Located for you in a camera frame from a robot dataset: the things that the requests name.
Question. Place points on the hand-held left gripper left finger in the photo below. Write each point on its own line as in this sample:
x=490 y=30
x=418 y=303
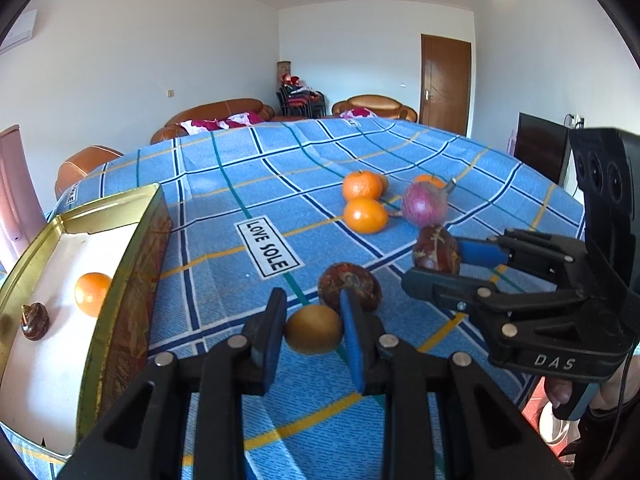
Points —
x=272 y=340

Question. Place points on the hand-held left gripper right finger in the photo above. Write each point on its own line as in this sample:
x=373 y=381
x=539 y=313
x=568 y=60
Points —
x=352 y=340

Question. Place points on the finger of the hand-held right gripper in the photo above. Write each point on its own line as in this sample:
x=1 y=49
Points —
x=475 y=252
x=425 y=285

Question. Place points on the dark red round fruit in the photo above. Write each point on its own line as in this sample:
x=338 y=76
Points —
x=436 y=255

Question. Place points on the golden brown round fruit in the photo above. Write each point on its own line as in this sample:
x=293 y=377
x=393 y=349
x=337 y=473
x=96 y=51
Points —
x=314 y=329
x=384 y=183

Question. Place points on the orange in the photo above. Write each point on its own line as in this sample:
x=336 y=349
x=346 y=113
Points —
x=429 y=180
x=361 y=185
x=366 y=216
x=93 y=294

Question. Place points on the gold tin box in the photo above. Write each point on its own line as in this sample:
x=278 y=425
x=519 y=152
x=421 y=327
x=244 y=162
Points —
x=130 y=310

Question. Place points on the person's right hand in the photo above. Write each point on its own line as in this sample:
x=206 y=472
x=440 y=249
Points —
x=559 y=393

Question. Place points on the dark brown round fruit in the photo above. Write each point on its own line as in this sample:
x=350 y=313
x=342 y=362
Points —
x=334 y=280

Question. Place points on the purple streaked round fruit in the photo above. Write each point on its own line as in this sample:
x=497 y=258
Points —
x=425 y=204

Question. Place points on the black television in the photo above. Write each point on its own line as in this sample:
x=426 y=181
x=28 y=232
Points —
x=542 y=147

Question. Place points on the brown wooden door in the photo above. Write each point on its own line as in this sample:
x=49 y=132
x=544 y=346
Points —
x=445 y=85

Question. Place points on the blue plaid blanket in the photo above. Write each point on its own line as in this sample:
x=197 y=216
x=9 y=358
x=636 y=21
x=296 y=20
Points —
x=300 y=160

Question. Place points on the brown leather armchair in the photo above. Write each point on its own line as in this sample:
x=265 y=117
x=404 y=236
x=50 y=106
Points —
x=380 y=102
x=85 y=165

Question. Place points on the pink floral pillow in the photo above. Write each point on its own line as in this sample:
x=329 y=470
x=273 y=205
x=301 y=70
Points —
x=200 y=126
x=359 y=113
x=244 y=119

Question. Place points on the brown leather ottoman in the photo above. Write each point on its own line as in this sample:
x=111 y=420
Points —
x=289 y=118

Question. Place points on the stacked dark chairs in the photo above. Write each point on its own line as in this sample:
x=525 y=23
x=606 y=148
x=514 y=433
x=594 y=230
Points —
x=300 y=102

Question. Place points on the brown leather sofa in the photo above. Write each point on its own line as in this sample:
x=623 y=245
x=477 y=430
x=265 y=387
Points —
x=220 y=108

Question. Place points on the small dark brown fruit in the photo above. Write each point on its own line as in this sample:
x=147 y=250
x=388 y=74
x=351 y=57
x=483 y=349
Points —
x=34 y=321

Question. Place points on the red decorations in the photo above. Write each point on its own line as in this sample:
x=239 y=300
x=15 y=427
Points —
x=291 y=80

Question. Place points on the tall brown vase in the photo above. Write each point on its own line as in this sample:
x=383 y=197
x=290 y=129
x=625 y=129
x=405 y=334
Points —
x=283 y=71

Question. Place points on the pink curtain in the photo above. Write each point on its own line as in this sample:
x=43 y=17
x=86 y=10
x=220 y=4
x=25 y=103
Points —
x=17 y=185

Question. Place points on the white air conditioner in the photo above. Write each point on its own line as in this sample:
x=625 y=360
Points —
x=17 y=30

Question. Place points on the white wall socket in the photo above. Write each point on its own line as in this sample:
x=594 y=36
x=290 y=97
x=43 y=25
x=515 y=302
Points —
x=577 y=121

